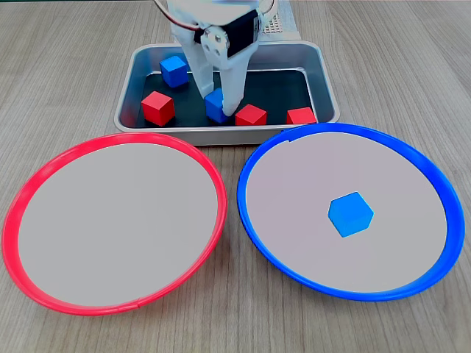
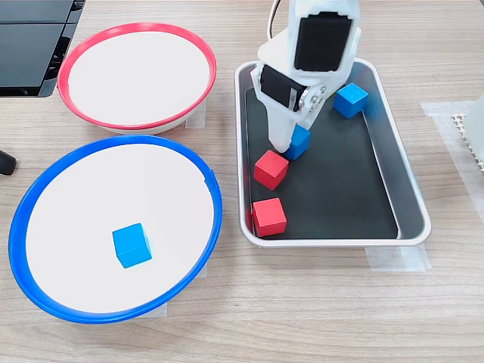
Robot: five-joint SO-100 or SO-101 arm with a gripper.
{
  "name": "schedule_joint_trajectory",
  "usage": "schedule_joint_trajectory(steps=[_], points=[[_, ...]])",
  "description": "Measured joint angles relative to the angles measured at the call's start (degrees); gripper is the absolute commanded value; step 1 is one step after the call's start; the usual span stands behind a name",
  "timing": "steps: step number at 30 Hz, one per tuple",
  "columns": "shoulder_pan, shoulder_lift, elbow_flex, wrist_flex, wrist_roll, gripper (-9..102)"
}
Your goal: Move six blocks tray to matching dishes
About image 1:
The blue wooden cube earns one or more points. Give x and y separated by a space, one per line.
213 106
351 214
173 70

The red wooden cube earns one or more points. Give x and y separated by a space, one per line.
157 108
251 114
301 115

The black tray liner mat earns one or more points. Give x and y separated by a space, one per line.
276 88

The silver metal tray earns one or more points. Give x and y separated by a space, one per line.
221 138

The white perforated anti-slip mat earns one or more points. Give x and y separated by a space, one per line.
276 24

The blue-rimmed white dish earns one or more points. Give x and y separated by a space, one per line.
294 220

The red-rimmed white dish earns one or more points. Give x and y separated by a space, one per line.
117 228

